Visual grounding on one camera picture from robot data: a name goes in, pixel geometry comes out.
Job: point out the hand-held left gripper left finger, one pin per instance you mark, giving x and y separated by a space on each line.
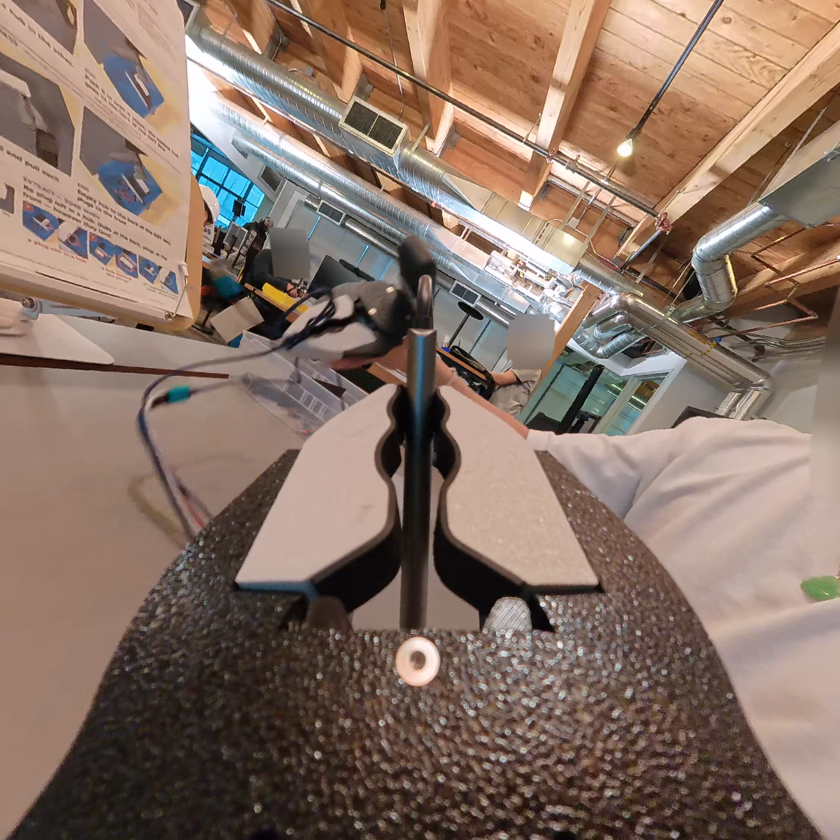
328 512

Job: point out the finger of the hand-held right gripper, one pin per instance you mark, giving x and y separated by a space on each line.
334 305
334 341

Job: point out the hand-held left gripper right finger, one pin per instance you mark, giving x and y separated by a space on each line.
512 512

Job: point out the clear plastic bin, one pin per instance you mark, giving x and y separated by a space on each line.
289 394

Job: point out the black usb adapter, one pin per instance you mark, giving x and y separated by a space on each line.
417 407

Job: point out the person's right forearm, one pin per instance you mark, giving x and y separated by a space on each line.
489 413

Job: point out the person's right hand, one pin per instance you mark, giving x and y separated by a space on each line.
387 364

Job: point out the black divider panel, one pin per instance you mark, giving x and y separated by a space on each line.
325 387

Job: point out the black bag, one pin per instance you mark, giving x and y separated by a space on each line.
466 367

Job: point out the white leaning board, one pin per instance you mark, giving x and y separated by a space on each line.
239 321

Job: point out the mannequin head white helmet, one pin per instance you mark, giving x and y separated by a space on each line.
208 203

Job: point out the printed instruction sheet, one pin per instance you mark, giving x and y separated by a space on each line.
98 164

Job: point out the green pendant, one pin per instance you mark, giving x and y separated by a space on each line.
821 587

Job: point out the silver ceiling duct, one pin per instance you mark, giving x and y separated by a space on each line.
295 92

